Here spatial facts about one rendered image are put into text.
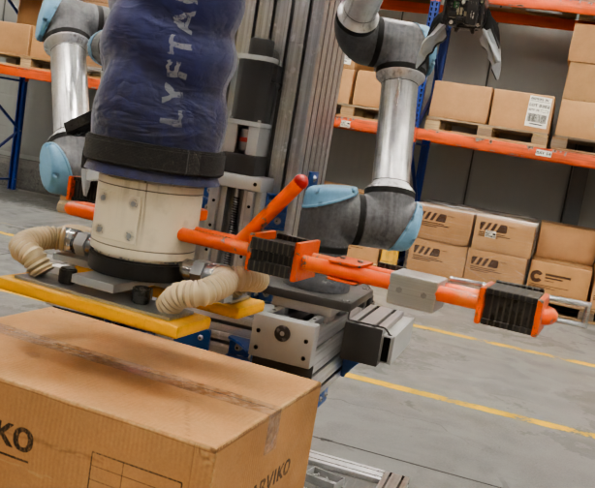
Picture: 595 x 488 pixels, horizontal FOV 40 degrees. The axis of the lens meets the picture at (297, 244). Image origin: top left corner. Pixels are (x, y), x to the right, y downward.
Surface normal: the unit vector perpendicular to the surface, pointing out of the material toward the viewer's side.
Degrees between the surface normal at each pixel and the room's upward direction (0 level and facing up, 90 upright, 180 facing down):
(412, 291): 90
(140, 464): 90
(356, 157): 90
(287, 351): 90
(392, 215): 73
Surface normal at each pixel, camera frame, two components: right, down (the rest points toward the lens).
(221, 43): 0.78, -0.16
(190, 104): 0.51, -0.07
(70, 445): -0.38, 0.07
